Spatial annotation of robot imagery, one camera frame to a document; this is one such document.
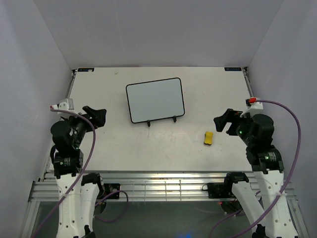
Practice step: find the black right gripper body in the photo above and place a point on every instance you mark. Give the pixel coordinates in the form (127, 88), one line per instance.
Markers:
(239, 125)

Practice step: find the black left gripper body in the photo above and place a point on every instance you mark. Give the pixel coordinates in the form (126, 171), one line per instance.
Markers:
(80, 125)

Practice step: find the yellow bone-shaped eraser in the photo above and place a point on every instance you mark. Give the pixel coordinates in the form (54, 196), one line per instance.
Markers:
(208, 138)

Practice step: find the whiteboard with black frame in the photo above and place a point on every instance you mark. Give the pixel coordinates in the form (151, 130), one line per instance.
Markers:
(155, 100)

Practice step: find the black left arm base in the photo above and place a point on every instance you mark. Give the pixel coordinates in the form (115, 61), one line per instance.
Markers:
(110, 188)

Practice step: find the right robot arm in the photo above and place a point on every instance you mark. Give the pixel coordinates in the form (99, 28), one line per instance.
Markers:
(270, 217)

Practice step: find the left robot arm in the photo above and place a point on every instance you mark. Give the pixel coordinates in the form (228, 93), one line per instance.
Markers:
(77, 192)

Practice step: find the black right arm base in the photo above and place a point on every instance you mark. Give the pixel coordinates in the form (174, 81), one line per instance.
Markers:
(217, 190)

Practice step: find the black whiteboard stand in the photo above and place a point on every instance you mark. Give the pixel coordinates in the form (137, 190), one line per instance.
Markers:
(161, 120)

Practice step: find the left blue table label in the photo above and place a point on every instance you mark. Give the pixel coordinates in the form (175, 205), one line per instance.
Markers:
(85, 69)

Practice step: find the blue table label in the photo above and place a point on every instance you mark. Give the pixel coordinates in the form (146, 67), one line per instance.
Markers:
(233, 69)
(85, 69)

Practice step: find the right blue table label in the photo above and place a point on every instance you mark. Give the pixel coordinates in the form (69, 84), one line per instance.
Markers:
(233, 69)

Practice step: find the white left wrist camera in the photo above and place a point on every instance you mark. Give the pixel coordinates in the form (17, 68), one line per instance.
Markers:
(65, 105)

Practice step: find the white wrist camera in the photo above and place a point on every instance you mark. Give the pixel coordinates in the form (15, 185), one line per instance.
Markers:
(253, 107)
(65, 105)

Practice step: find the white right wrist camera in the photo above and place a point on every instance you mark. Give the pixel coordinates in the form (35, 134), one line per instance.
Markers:
(253, 107)

